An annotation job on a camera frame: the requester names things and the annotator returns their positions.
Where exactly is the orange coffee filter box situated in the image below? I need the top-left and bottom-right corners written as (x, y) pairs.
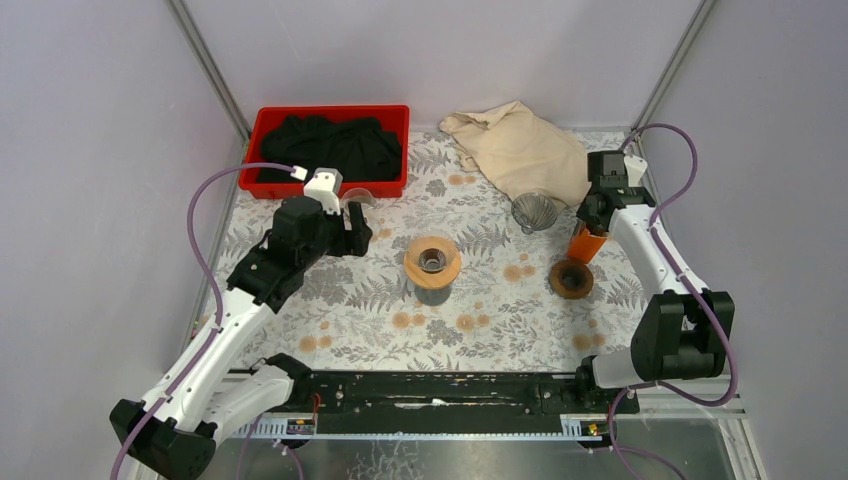
top-left (566, 220), bottom-right (609, 264)

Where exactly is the light wooden ring holder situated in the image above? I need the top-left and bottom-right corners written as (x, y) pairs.
top-left (403, 235), bottom-right (462, 290)

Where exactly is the clear glass dripper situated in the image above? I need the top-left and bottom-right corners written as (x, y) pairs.
top-left (408, 235), bottom-right (458, 274)

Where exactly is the glass coffee carafe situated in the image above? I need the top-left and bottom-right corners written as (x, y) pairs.
top-left (414, 283), bottom-right (452, 306)

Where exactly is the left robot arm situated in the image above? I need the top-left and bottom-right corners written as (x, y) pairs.
top-left (110, 196), bottom-right (373, 479)

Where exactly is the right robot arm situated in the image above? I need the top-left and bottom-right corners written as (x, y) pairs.
top-left (573, 150), bottom-right (735, 412)

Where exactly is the grey ribbed glass dripper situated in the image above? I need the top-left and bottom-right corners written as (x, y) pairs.
top-left (511, 192), bottom-right (558, 235)

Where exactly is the small glass beaker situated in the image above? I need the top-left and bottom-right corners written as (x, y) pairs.
top-left (340, 188), bottom-right (379, 227)

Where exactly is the black cloth in bin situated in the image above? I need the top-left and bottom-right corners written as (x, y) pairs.
top-left (259, 115), bottom-right (403, 182)

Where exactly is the beige cloth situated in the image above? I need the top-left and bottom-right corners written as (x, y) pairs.
top-left (439, 101), bottom-right (590, 209)

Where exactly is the red plastic bin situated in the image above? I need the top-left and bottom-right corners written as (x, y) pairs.
top-left (238, 104), bottom-right (410, 200)

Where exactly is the floral patterned table mat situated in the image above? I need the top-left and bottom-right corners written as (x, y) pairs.
top-left (234, 133), bottom-right (648, 371)

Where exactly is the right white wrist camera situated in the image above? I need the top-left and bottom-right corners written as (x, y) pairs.
top-left (624, 155), bottom-right (648, 187)

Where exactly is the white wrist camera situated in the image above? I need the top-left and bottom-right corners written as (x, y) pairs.
top-left (624, 155), bottom-right (648, 187)
top-left (290, 166), bottom-right (343, 215)

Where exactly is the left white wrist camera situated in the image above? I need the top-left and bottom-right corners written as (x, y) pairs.
top-left (290, 166), bottom-right (343, 215)

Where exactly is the dark wooden ring holder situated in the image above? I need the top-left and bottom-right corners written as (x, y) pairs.
top-left (548, 258), bottom-right (594, 300)

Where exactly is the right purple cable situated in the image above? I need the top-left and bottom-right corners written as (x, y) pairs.
top-left (606, 123), bottom-right (740, 480)

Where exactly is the purple cable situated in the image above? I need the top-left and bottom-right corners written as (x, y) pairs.
top-left (109, 161), bottom-right (296, 480)
top-left (606, 123), bottom-right (740, 480)

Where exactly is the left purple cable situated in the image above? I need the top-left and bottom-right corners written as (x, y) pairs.
top-left (109, 161), bottom-right (296, 480)

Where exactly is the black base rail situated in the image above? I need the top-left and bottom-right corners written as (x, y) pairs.
top-left (272, 370), bottom-right (639, 436)

